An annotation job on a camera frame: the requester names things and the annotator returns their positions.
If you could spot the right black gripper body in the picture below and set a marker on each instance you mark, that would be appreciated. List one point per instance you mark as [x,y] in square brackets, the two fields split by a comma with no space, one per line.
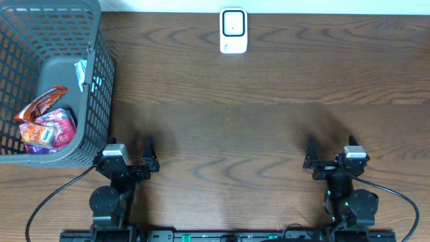
[325,169]

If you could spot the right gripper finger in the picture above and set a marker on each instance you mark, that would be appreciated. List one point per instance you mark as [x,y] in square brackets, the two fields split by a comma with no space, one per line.
[352,141]
[311,159]

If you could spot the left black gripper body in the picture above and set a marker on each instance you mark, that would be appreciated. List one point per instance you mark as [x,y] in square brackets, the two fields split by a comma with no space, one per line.
[133,169]

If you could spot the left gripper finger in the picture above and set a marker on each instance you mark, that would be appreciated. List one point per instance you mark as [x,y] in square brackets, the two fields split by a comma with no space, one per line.
[149,156]
[112,141]

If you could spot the red purple snack bag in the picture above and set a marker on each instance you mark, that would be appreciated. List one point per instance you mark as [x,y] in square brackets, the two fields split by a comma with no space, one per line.
[60,119]

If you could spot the small orange snack packet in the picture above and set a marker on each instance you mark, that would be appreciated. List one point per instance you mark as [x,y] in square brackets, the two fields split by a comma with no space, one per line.
[38,135]

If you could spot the teal white snack wrapper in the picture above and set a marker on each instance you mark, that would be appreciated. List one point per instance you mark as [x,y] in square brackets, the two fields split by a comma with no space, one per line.
[80,68]

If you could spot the brown orange candy bar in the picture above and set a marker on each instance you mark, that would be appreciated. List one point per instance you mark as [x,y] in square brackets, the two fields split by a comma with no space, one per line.
[41,104]

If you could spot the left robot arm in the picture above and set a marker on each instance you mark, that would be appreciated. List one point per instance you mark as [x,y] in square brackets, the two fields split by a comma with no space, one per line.
[111,205]

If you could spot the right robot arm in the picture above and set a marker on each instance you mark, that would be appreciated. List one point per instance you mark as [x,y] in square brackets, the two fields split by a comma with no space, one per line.
[353,211]

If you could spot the white barcode scanner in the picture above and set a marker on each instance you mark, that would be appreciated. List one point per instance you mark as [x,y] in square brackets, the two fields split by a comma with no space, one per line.
[233,25]

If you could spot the grey plastic mesh basket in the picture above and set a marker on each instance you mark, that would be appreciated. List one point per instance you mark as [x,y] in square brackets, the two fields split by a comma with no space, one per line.
[40,43]

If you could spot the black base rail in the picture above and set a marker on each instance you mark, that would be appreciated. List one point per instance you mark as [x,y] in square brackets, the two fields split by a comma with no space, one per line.
[170,236]

